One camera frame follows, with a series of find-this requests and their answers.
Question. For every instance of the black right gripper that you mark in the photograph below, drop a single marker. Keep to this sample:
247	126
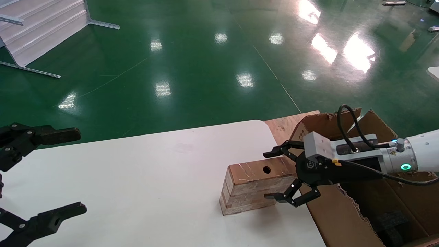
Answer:
315	171

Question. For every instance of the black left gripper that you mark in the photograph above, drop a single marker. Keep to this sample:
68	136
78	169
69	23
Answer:
1	185

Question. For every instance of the small brown wooden box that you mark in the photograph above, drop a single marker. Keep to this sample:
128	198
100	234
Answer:
250	185

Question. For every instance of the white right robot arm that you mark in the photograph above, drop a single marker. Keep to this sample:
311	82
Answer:
425	151

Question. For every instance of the big torn cardboard box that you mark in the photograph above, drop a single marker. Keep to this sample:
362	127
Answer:
329	219

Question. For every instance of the black foam block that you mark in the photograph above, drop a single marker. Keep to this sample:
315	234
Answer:
391	226

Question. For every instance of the white rounded table edge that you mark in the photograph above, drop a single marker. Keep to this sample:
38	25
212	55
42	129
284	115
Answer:
434	72

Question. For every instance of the grey metal floor foot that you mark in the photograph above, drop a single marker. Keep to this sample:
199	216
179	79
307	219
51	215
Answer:
394	2
434	29

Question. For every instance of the white machine base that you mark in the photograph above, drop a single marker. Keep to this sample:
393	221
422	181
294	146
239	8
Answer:
435	5

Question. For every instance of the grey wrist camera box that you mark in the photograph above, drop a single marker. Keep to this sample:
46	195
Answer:
317	145

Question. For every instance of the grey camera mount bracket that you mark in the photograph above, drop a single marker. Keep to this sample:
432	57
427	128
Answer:
367	141

